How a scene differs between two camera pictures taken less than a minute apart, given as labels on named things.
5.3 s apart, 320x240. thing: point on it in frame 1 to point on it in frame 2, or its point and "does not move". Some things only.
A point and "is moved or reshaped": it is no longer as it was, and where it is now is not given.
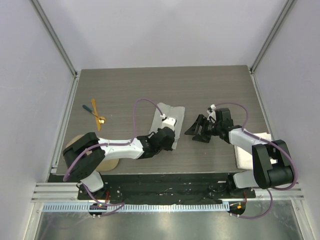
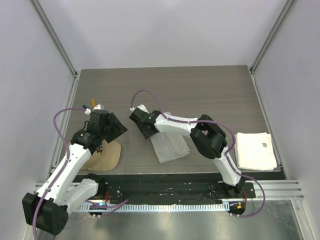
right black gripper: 194,129 to 146,135
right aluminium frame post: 288,5 does not move
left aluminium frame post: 38,7 does not move
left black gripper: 169,147 to 118,128
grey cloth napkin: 177,112 is moved or reshaped
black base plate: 144,187 does not move
